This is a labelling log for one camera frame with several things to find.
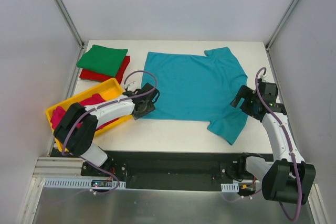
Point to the yellow plastic bin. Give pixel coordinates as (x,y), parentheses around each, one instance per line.
(108,90)

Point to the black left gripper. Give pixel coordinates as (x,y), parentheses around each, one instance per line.
(146,111)

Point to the aluminium front rail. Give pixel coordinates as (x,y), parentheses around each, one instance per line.
(58,167)

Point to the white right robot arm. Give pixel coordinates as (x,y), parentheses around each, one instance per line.
(289,178)

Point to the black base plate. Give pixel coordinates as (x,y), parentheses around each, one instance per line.
(177,171)

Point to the aluminium frame post right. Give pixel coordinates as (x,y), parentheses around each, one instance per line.
(284,19)

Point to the teal t shirt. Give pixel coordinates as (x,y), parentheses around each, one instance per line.
(198,88)

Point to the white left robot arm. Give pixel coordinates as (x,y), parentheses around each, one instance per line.
(78,126)

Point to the aluminium frame post left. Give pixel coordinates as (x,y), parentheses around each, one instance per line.
(69,22)

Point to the green folded t shirt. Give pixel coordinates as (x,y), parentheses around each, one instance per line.
(102,60)

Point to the aluminium frame post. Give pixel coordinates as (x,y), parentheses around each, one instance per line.
(69,22)
(284,19)

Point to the red folded t shirt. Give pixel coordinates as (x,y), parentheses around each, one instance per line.
(93,76)

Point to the magenta crumpled t shirt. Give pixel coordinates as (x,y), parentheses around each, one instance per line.
(96,98)

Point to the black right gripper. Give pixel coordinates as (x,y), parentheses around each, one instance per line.
(243,99)

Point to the white slotted cable duct right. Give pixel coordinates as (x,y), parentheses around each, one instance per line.
(230,188)

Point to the white slotted cable duct left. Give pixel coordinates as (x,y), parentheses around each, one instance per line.
(73,183)

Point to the white slotted cable duct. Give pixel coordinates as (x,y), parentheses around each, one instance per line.
(230,188)
(73,183)

